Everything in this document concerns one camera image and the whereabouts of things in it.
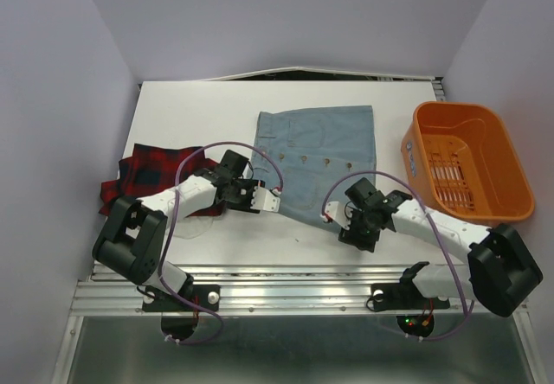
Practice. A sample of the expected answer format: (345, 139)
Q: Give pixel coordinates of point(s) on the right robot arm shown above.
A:
(488, 265)

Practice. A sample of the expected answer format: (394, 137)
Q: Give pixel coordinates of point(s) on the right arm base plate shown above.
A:
(397, 296)

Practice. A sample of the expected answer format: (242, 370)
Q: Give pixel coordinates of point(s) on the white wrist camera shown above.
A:
(339, 213)
(266, 200)

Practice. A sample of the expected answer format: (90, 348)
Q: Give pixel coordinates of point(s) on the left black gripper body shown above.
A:
(242, 194)

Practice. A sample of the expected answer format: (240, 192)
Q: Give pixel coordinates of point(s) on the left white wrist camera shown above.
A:
(266, 200)

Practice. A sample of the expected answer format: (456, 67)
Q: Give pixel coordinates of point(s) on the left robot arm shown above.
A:
(133, 240)

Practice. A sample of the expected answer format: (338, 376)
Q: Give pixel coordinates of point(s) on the white skirt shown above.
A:
(192, 227)

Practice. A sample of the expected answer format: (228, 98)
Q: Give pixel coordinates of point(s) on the red black plaid skirt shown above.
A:
(147, 171)

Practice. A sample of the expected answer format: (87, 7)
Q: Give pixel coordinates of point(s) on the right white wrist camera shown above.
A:
(339, 213)

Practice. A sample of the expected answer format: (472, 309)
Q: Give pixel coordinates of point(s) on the light blue skirt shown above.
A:
(313, 148)

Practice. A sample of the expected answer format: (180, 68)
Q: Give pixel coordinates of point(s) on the aluminium frame rail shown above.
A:
(248, 291)

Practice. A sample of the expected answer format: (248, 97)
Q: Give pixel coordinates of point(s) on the orange plastic basket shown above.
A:
(461, 161)

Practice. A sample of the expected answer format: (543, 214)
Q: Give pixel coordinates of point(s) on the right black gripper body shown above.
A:
(361, 233)

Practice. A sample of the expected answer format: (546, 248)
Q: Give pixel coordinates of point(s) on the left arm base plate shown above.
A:
(156, 301)

